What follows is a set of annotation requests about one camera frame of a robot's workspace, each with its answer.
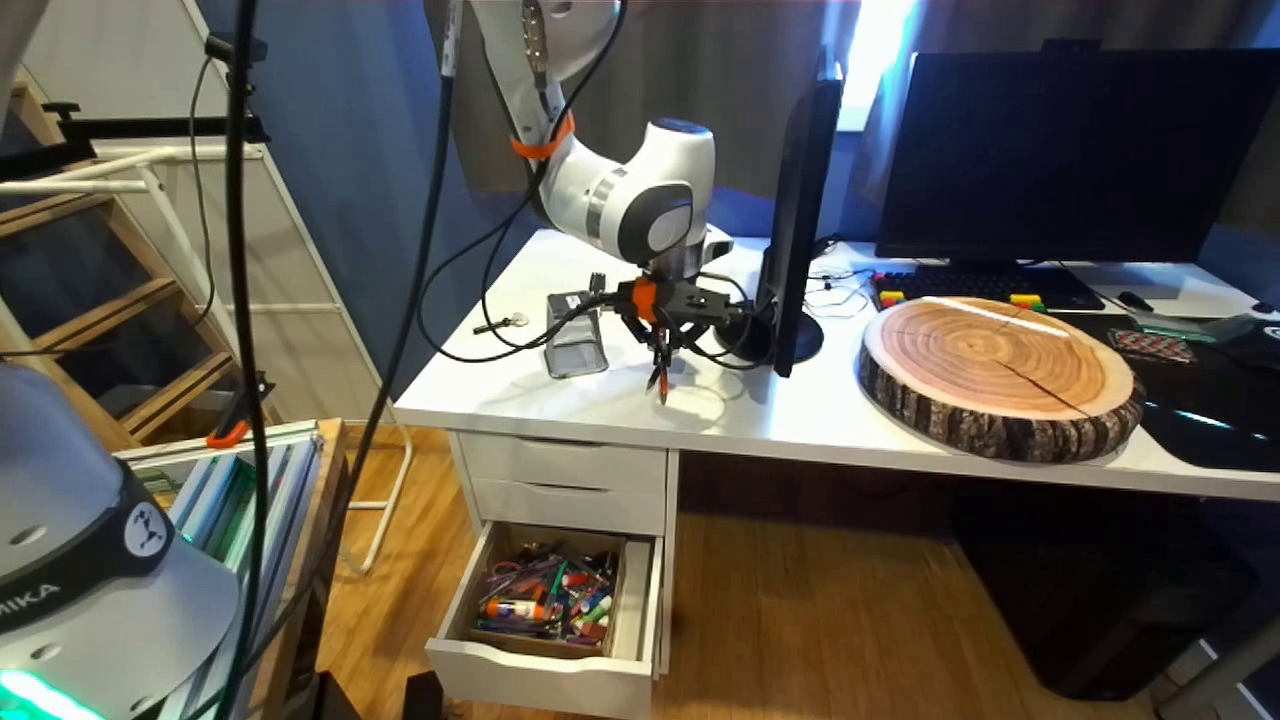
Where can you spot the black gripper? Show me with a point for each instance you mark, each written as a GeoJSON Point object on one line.
{"type": "Point", "coordinates": [684, 298]}

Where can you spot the black pen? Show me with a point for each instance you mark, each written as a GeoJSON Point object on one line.
{"type": "Point", "coordinates": [667, 384]}

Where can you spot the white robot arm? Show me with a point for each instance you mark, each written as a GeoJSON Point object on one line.
{"type": "Point", "coordinates": [625, 187]}

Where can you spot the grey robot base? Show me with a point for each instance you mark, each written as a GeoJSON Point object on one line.
{"type": "Point", "coordinates": [81, 560]}

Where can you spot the colourful pens pile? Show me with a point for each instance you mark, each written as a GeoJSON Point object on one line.
{"type": "Point", "coordinates": [544, 602]}

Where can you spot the closed white drawer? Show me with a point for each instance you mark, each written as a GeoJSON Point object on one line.
{"type": "Point", "coordinates": [560, 483]}

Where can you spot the black computer monitor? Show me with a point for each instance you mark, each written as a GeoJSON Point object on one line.
{"type": "Point", "coordinates": [799, 226]}

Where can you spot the black keyboard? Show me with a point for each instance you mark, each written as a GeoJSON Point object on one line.
{"type": "Point", "coordinates": [987, 287]}

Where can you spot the wood slice cushion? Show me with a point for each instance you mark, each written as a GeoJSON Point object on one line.
{"type": "Point", "coordinates": [1003, 382]}

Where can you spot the open white drawer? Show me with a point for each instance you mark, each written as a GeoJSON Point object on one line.
{"type": "Point", "coordinates": [544, 665]}

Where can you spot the black stand pole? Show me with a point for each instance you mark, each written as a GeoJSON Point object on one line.
{"type": "Point", "coordinates": [243, 335]}

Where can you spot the stack of folders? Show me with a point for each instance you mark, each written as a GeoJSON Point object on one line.
{"type": "Point", "coordinates": [254, 504]}

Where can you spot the wide black monitor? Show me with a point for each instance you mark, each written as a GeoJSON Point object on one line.
{"type": "Point", "coordinates": [1081, 154]}

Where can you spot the wooden ladder shelf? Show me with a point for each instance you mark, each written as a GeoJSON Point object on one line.
{"type": "Point", "coordinates": [121, 307]}

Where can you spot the black desk mat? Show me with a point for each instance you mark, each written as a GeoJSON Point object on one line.
{"type": "Point", "coordinates": [1212, 384]}

